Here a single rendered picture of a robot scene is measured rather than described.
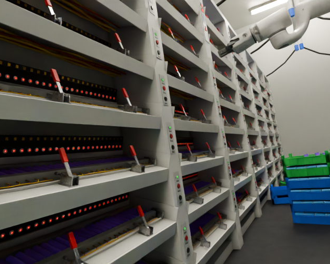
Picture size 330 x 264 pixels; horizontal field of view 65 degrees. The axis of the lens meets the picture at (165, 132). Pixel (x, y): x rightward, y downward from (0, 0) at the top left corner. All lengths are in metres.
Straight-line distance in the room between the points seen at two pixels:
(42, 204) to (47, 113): 0.18
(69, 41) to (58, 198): 0.37
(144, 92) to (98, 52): 0.30
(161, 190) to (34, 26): 0.65
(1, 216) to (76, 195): 0.16
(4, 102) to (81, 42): 0.28
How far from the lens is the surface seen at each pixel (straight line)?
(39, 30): 0.67
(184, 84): 1.24
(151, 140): 0.98
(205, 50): 1.73
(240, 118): 2.30
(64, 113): 0.63
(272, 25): 1.30
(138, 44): 1.09
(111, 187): 0.70
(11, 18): 0.64
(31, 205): 0.55
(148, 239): 0.82
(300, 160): 2.04
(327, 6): 1.44
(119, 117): 0.76
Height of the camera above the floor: 0.57
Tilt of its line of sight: 6 degrees up
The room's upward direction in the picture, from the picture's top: 8 degrees counter-clockwise
